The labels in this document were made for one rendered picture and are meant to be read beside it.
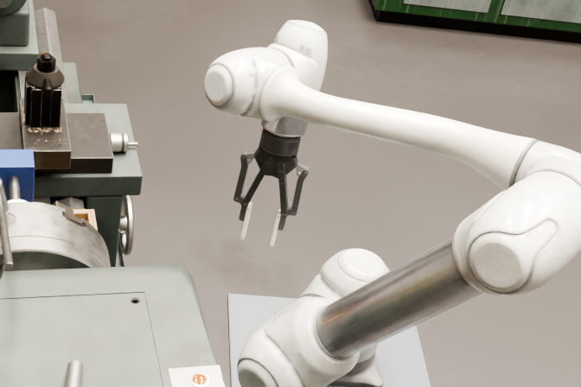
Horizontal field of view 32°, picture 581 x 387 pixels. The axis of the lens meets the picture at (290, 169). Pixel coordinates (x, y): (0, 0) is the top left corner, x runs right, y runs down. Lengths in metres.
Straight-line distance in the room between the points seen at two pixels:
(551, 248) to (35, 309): 0.76
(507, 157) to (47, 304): 0.75
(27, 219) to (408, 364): 0.97
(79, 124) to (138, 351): 1.02
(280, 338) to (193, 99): 2.59
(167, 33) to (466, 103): 1.42
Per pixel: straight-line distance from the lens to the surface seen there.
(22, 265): 1.73
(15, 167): 2.09
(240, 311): 2.35
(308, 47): 1.85
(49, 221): 1.78
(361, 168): 4.18
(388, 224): 3.93
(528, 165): 1.67
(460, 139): 1.73
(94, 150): 2.38
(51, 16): 3.11
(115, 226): 2.48
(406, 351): 2.37
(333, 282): 2.02
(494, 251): 1.48
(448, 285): 1.63
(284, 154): 1.93
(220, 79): 1.71
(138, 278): 1.65
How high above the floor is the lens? 2.38
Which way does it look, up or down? 36 degrees down
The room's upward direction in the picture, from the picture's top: 13 degrees clockwise
